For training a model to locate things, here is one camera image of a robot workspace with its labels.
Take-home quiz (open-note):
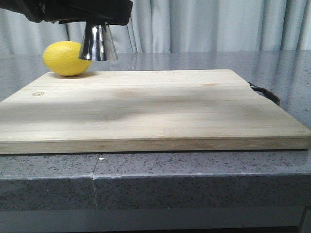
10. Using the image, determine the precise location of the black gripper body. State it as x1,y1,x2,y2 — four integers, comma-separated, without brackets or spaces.
0,0,61,24

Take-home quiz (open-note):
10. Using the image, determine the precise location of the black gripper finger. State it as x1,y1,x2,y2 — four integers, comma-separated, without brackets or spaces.
43,0,133,25

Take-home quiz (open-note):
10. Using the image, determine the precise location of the steel double jigger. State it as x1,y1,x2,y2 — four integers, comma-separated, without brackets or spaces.
79,21,118,61

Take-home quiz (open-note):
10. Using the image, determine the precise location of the grey curtain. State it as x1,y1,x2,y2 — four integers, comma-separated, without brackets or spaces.
0,0,311,55

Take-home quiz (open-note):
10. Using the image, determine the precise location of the yellow lemon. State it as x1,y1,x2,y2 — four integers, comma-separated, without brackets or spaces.
42,41,92,77

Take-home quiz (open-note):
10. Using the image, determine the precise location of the wooden cutting board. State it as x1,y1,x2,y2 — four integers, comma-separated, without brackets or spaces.
0,69,311,154

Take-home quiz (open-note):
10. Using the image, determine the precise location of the black cutting board handle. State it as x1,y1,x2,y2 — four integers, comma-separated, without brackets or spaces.
248,82,280,106

